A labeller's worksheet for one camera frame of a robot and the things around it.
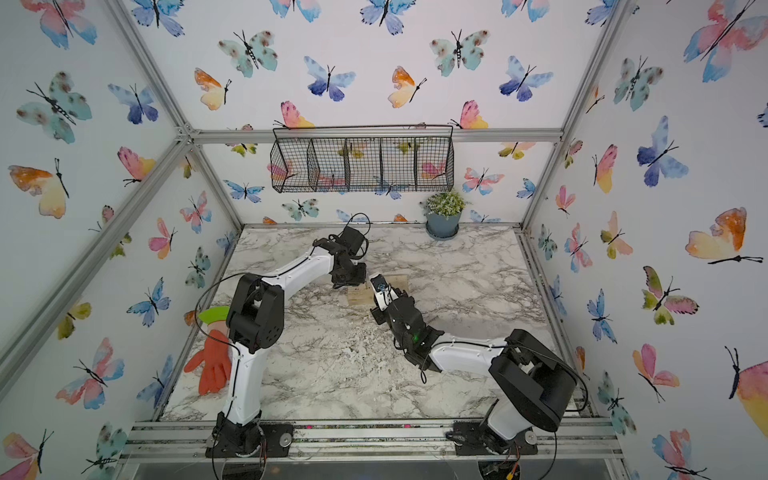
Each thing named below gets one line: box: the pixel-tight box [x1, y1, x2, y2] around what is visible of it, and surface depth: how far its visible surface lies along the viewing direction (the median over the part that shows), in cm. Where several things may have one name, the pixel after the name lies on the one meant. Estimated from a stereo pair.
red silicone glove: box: [184, 329, 232, 396], surface depth 87 cm
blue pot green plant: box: [425, 191, 466, 241], surface depth 110 cm
